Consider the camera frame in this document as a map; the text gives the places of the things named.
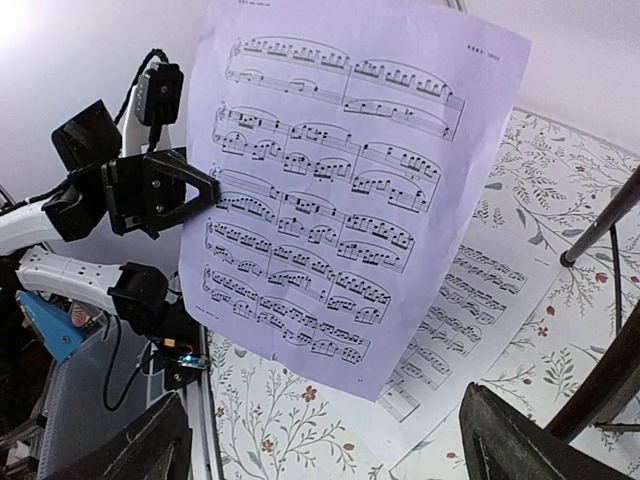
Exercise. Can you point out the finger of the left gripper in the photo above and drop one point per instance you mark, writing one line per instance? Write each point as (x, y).
(174, 190)

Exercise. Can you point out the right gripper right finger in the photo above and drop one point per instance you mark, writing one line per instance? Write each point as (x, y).
(501, 443)

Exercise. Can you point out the white sheet music paper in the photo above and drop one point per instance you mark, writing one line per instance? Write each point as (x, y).
(495, 281)

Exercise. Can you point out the blue booklet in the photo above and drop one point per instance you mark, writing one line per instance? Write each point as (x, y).
(61, 338)

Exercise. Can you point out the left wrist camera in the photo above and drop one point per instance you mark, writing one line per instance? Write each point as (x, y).
(151, 104)

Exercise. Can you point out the purple sheet music paper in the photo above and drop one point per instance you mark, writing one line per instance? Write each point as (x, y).
(351, 141)

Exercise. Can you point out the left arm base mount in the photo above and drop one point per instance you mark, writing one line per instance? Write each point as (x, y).
(181, 362)

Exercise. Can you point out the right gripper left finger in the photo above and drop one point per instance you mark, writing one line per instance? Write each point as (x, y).
(156, 445)

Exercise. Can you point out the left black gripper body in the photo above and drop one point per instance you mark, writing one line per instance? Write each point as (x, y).
(123, 187)

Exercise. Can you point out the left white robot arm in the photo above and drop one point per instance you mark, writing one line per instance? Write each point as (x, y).
(69, 213)

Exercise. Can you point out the front aluminium rail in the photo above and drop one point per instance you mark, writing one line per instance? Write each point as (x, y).
(78, 422)

